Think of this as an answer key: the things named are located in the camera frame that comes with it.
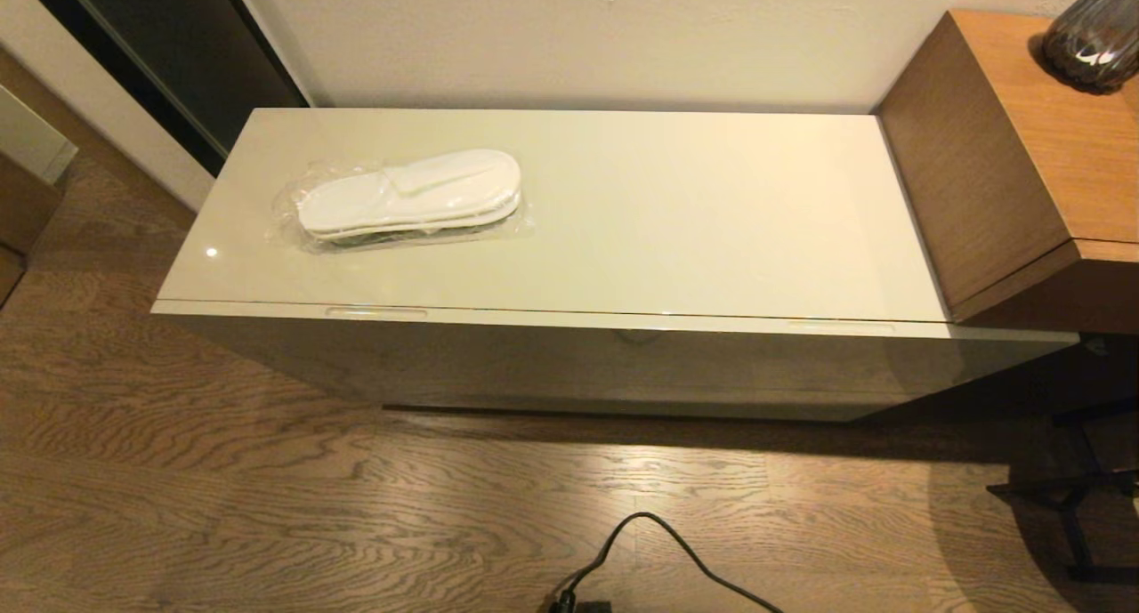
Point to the brown wooden box furniture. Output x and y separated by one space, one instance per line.
22 213

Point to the black metal stand legs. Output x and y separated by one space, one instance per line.
1072 506

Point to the glossy white cabinet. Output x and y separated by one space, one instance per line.
623 204

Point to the dark ribbed glass vase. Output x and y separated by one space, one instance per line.
1094 44

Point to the white slippers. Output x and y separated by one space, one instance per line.
409 195

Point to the white door frame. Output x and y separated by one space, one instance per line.
89 88

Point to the white flat panel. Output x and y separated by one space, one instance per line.
31 137

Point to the grey black robot base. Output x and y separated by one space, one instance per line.
587 608

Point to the brown wooden side cabinet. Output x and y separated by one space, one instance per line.
979 150

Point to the dark door panel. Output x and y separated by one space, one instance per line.
178 44

